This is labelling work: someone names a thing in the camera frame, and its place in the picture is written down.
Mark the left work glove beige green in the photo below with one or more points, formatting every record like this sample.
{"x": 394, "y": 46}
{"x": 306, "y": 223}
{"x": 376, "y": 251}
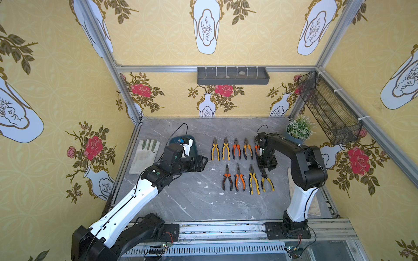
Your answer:
{"x": 145, "y": 156}

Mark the red orange black pliers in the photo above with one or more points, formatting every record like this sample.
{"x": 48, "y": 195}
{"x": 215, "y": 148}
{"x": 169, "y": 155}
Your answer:
{"x": 236, "y": 149}

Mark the right work glove beige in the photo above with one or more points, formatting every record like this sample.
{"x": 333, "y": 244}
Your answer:
{"x": 314, "y": 207}

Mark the yellow black pliers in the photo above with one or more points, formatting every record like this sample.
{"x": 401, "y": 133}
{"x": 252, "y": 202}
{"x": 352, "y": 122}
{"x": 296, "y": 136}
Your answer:
{"x": 215, "y": 153}
{"x": 253, "y": 181}
{"x": 225, "y": 150}

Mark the orange long nose pliers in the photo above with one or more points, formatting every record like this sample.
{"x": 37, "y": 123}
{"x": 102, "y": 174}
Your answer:
{"x": 257, "y": 149}

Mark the black wire mesh basket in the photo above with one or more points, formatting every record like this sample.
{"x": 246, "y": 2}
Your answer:
{"x": 336, "y": 119}

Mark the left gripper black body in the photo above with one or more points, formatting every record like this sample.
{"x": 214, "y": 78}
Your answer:
{"x": 196, "y": 163}

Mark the teal plastic storage box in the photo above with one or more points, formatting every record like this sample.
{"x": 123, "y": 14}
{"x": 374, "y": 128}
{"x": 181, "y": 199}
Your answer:
{"x": 193, "y": 150}

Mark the aluminium front rail frame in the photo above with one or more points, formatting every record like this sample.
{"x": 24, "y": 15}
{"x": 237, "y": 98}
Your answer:
{"x": 332, "y": 240}

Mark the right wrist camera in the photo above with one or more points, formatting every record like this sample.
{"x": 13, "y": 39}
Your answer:
{"x": 261, "y": 139}

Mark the blue flower pot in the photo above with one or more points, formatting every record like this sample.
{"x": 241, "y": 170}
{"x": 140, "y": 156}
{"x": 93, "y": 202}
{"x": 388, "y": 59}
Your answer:
{"x": 289, "y": 137}

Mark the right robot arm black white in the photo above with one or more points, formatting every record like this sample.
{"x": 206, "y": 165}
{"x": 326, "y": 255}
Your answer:
{"x": 308, "y": 173}

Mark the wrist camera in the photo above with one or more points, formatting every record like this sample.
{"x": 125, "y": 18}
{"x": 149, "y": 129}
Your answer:
{"x": 187, "y": 143}
{"x": 261, "y": 139}

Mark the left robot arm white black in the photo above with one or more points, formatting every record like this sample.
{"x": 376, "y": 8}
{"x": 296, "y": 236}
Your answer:
{"x": 109, "y": 238}

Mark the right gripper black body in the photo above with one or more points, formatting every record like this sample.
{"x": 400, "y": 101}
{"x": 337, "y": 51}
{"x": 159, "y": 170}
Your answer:
{"x": 269, "y": 160}

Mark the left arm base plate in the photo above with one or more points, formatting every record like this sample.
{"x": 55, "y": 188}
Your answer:
{"x": 168, "y": 233}

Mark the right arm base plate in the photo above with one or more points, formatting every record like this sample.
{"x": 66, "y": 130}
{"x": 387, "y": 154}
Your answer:
{"x": 277, "y": 230}

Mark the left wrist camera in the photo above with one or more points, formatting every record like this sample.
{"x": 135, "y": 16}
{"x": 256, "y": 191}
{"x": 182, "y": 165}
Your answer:
{"x": 187, "y": 143}

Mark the grey wall shelf tray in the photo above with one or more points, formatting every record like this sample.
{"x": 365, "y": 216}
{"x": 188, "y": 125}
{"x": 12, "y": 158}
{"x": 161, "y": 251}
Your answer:
{"x": 232, "y": 75}

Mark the green white artificial plant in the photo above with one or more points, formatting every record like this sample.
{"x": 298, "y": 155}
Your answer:
{"x": 301, "y": 128}

